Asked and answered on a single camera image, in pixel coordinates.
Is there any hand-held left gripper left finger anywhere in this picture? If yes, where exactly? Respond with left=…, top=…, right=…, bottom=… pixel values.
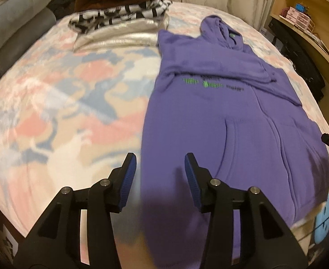
left=13, top=153, right=137, bottom=269

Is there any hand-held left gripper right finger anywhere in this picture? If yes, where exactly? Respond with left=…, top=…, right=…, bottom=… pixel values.
left=184, top=153, right=308, bottom=269

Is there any purple zip hoodie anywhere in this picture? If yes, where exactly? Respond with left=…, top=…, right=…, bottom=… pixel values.
left=140, top=15, right=329, bottom=269

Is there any light blue patterned cloth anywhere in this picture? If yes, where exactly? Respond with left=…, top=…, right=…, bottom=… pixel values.
left=314, top=186, right=329, bottom=245

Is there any floral pastel bed blanket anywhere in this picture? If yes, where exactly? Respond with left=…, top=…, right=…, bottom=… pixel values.
left=0, top=1, right=329, bottom=269

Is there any pink drawer organiser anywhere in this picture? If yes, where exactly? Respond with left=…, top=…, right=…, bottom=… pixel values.
left=282, top=7, right=314, bottom=31

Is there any white storage box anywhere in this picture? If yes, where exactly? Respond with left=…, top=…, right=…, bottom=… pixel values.
left=258, top=25, right=277, bottom=45

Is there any white printed box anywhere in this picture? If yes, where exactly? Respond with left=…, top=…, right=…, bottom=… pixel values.
left=0, top=226, right=18, bottom=262

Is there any silver folded garment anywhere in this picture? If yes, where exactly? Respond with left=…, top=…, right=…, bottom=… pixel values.
left=73, top=15, right=171, bottom=52

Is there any wooden shelf desk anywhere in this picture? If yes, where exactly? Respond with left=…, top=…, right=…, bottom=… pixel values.
left=268, top=0, right=329, bottom=90

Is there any black and white patterned garment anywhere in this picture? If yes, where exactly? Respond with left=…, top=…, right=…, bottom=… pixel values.
left=68, top=0, right=173, bottom=34

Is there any black crumpled cloth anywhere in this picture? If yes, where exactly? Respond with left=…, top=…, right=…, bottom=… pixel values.
left=49, top=0, right=78, bottom=20

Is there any blue-grey rolled blanket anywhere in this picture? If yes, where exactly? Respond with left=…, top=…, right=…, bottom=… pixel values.
left=0, top=0, right=58, bottom=62

